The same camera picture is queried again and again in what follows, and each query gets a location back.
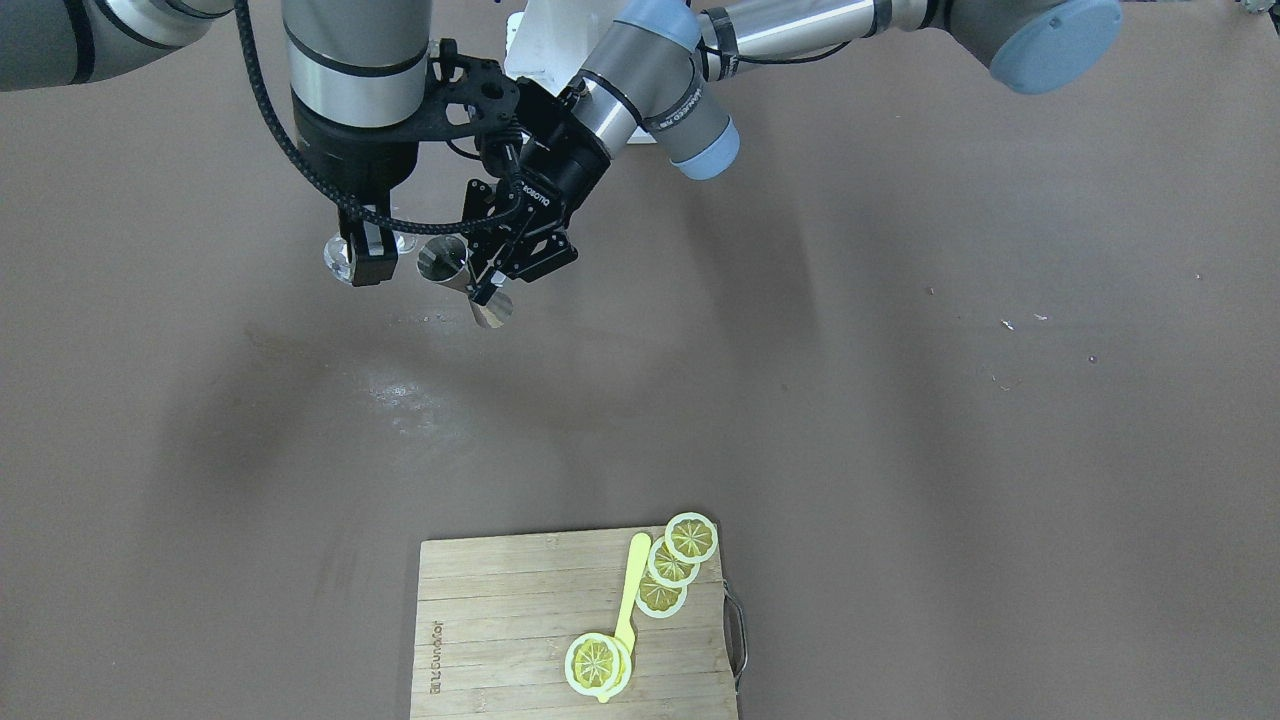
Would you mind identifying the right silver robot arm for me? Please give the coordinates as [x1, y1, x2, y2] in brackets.
[1, 1, 433, 287]

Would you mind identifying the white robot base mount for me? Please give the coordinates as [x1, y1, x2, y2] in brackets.
[504, 1, 668, 160]

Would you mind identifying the steel jigger measuring cup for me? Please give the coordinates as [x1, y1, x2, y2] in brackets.
[417, 234, 513, 329]

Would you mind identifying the lemon slice on spoon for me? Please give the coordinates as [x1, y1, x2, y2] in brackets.
[563, 632, 634, 703]

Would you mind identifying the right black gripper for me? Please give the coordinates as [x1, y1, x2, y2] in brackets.
[296, 110, 419, 282]

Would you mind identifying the yellow plastic spoon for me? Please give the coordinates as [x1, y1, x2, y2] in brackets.
[598, 532, 652, 705]

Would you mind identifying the lemon slice near spoon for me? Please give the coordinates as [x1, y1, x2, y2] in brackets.
[635, 573, 689, 619]

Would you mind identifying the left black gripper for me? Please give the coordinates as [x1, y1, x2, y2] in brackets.
[463, 79, 611, 291]

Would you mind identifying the lemon slice middle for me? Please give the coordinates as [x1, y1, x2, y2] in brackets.
[646, 539, 701, 589]

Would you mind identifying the wooden cutting board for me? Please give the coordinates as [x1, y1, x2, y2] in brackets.
[408, 528, 741, 719]

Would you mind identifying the lemon slice outer end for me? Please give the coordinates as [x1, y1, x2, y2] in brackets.
[664, 511, 719, 564]

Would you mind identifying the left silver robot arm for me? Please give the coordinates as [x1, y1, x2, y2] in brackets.
[465, 1, 1123, 304]

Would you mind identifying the clear glass cup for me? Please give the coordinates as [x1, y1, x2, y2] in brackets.
[323, 233, 413, 287]

